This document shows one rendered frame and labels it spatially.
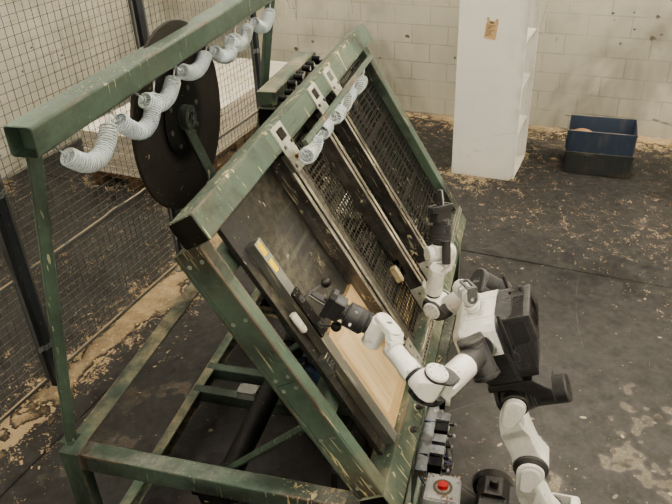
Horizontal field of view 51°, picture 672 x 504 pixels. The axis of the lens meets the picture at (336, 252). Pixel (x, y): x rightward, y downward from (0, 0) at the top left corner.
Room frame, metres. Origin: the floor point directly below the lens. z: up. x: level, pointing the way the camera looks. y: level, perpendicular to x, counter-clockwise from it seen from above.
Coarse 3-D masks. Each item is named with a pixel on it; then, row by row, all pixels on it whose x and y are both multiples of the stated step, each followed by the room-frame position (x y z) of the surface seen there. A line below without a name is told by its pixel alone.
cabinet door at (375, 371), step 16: (352, 288) 2.34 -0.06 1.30; (336, 336) 2.05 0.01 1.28; (352, 336) 2.13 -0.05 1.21; (352, 352) 2.07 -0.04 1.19; (368, 352) 2.15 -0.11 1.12; (352, 368) 2.00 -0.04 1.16; (368, 368) 2.08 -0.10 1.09; (384, 368) 2.16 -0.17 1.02; (368, 384) 2.02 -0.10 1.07; (384, 384) 2.09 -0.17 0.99; (400, 384) 2.17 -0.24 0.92; (384, 400) 2.03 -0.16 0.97; (400, 400) 2.10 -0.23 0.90
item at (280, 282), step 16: (256, 240) 2.04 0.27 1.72; (256, 256) 2.01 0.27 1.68; (272, 256) 2.04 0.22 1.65; (272, 272) 1.99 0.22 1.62; (288, 288) 1.99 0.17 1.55; (288, 304) 1.98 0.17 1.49; (304, 320) 1.96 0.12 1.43; (320, 352) 1.95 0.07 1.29; (336, 352) 1.96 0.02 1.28; (336, 368) 1.93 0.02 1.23; (352, 384) 1.92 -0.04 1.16; (368, 400) 1.92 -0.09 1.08; (368, 416) 1.90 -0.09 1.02; (384, 416) 1.93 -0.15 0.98; (384, 432) 1.88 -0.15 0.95
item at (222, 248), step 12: (360, 96) 3.72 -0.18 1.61; (372, 120) 3.70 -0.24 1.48; (336, 132) 3.20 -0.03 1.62; (384, 132) 3.69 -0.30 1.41; (228, 252) 1.99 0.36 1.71; (228, 264) 1.95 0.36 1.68; (372, 264) 2.75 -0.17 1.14; (384, 264) 2.77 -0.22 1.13; (324, 384) 1.95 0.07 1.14; (324, 396) 1.87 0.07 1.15; (336, 408) 1.86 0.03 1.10
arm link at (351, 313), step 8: (336, 288) 1.92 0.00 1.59; (336, 296) 1.89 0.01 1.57; (328, 304) 1.89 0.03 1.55; (336, 304) 1.89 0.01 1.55; (344, 304) 1.89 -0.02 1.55; (352, 304) 1.90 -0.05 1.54; (320, 312) 1.91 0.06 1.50; (328, 312) 1.89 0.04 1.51; (336, 312) 1.89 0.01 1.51; (344, 312) 1.88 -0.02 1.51; (352, 312) 1.87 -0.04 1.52; (360, 312) 1.87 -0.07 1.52; (336, 320) 1.89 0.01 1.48; (344, 320) 1.86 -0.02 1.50; (352, 320) 1.85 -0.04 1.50; (352, 328) 1.85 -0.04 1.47
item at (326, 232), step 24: (288, 144) 2.45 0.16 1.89; (288, 168) 2.42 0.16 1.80; (288, 192) 2.42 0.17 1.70; (312, 192) 2.44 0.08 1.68; (312, 216) 2.39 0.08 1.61; (336, 240) 2.37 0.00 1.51; (336, 264) 2.37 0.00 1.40; (360, 264) 2.40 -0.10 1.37; (360, 288) 2.34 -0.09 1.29; (384, 312) 2.32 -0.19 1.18
